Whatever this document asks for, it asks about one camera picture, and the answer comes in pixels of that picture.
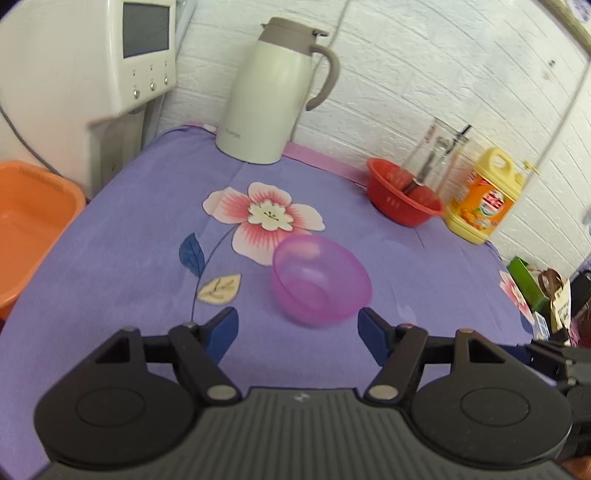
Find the purple plastic bowl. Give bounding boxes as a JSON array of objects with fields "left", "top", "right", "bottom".
[{"left": 270, "top": 235, "right": 373, "bottom": 328}]

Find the green box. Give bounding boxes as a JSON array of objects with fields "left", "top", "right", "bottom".
[{"left": 507, "top": 256, "right": 550, "bottom": 313}]

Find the paper gift bag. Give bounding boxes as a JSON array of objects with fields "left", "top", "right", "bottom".
[{"left": 538, "top": 269, "right": 572, "bottom": 334}]

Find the purple floral tablecloth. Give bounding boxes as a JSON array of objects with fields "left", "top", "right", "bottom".
[{"left": 1, "top": 127, "right": 531, "bottom": 479}]

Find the red plastic basket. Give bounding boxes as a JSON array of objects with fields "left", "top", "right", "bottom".
[{"left": 367, "top": 158, "right": 445, "bottom": 227}]

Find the yellow detergent bottle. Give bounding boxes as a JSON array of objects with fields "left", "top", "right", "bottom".
[{"left": 444, "top": 147, "right": 526, "bottom": 245}]

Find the black stirring stick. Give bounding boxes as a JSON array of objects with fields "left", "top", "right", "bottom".
[{"left": 406, "top": 124, "right": 473, "bottom": 192}]

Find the glass jar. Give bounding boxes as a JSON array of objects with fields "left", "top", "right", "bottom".
[{"left": 402, "top": 116, "right": 477, "bottom": 199}]

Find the orange plastic basin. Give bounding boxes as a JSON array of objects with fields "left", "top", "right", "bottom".
[{"left": 0, "top": 161, "right": 86, "bottom": 321}]

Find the white thermos jug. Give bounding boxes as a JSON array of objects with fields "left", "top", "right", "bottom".
[{"left": 215, "top": 17, "right": 341, "bottom": 165}]

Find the white water dispenser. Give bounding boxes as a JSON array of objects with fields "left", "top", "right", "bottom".
[{"left": 1, "top": 1, "right": 197, "bottom": 198}]

